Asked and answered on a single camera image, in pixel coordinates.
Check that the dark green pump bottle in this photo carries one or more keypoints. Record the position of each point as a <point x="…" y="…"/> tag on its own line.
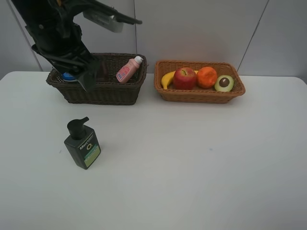
<point x="82" y="143"/>

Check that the translucent pink plastic cup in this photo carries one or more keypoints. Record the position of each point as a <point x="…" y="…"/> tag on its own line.
<point x="102" y="73"/>

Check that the dark brown wicker basket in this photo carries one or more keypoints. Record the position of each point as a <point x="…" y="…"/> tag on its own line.
<point x="105" y="93"/>

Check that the light brown wicker basket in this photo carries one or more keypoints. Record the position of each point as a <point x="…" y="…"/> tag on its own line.
<point x="197" y="95"/>

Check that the red apple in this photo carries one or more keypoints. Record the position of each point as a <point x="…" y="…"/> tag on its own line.
<point x="184" y="79"/>

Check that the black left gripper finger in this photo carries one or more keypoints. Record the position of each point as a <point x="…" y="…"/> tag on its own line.
<point x="86" y="78"/>

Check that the white shampoo bottle blue cap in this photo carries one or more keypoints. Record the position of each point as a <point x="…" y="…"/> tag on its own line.
<point x="68" y="77"/>

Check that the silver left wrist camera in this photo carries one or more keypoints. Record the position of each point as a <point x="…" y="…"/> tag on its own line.
<point x="108" y="22"/>

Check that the yellow banana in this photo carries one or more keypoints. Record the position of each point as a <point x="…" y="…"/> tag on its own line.
<point x="167" y="79"/>

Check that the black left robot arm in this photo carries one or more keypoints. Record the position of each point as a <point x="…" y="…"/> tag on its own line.
<point x="42" y="10"/>

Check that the orange mandarin fruit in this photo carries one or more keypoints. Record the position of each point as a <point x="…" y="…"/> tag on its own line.
<point x="206" y="77"/>

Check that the halved avocado with pit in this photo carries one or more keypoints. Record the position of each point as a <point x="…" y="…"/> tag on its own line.
<point x="224" y="83"/>

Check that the small pink lotion bottle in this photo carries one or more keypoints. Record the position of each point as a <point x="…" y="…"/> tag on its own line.
<point x="129" y="69"/>

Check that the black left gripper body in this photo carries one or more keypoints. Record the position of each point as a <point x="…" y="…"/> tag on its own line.
<point x="61" y="45"/>

